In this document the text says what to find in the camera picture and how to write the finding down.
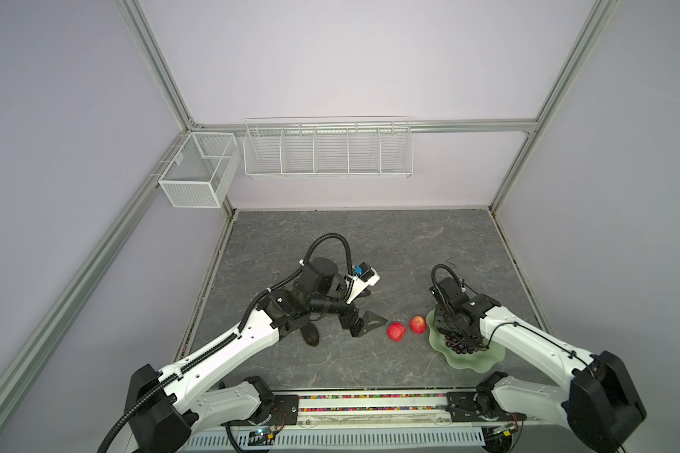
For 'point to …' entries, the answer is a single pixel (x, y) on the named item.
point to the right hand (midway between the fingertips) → (446, 319)
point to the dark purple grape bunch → (463, 344)
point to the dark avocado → (311, 334)
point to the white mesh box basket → (202, 170)
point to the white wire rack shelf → (325, 147)
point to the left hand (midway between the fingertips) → (374, 310)
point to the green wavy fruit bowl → (482, 360)
